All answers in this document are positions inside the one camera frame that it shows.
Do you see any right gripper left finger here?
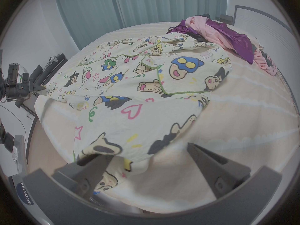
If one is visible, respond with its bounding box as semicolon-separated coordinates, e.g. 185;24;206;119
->
52;153;116;203

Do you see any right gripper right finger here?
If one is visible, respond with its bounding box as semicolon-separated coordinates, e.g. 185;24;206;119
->
187;142;251;199

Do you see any white printed pyjama top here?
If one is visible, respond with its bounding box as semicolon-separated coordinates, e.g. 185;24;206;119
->
40;31;233;194

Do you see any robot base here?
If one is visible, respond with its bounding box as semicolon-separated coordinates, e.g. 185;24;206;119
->
7;170;146;225

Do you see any pile of clothes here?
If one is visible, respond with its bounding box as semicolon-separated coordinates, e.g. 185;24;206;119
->
167;13;278;77

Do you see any black chest of drawers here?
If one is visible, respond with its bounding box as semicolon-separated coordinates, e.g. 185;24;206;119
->
29;53;69;88

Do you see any bed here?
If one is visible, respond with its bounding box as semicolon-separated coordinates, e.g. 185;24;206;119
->
25;5;300;214

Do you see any blue-green curtain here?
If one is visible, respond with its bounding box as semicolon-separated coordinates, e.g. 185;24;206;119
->
53;0;229;51

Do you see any pale pink pillow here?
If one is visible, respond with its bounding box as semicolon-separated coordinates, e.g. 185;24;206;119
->
244;34;264;51

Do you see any grey bedside table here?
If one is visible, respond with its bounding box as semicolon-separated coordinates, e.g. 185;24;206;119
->
219;14;235;26

